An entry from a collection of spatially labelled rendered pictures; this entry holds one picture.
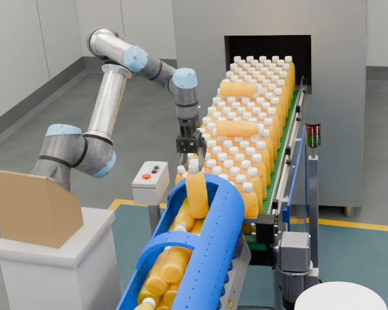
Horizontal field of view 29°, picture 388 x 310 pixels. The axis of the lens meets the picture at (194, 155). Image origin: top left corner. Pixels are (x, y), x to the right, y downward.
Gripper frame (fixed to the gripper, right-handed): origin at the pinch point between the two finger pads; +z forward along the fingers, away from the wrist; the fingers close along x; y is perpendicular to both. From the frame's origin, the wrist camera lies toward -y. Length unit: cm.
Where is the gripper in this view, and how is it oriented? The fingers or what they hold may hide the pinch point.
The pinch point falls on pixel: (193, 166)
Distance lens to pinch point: 255.9
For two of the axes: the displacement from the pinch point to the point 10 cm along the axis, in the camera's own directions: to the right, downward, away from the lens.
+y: -2.2, 4.4, -8.7
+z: 0.7, 9.0, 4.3
